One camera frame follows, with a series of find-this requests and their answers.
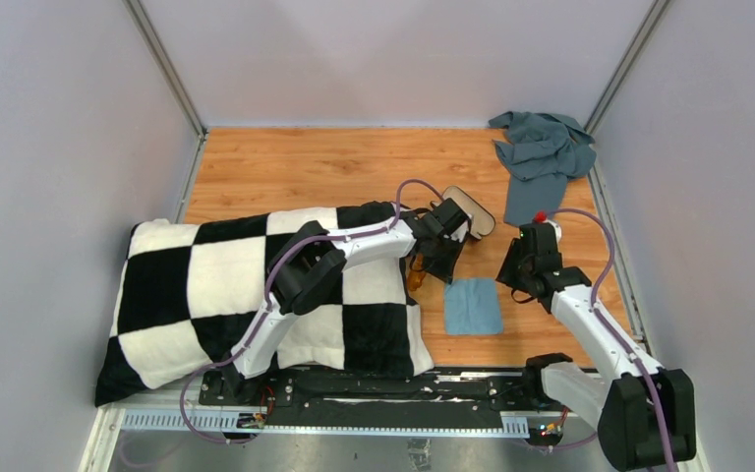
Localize orange sunglasses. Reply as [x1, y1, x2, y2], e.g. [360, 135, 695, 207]
[406, 254, 427, 292]

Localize black glasses case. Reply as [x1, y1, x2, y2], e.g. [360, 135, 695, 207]
[442, 185, 495, 240]

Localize small blue cleaning cloth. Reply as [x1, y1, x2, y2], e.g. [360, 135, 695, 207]
[443, 278, 504, 335]

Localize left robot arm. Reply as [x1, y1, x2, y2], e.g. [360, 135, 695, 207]
[216, 198, 473, 406]

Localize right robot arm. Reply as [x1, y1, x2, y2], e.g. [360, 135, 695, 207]
[497, 219, 697, 471]

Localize grey-blue crumpled cloth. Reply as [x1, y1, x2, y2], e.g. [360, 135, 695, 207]
[488, 111, 597, 226]

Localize black white checkered pillow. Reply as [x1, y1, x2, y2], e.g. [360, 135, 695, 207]
[94, 202, 434, 406]

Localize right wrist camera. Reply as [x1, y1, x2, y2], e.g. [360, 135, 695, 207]
[532, 211, 562, 243]

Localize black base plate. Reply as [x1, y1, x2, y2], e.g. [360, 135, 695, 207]
[196, 367, 563, 429]

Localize white slotted cable duct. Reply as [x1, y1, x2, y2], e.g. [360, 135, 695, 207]
[120, 408, 530, 439]

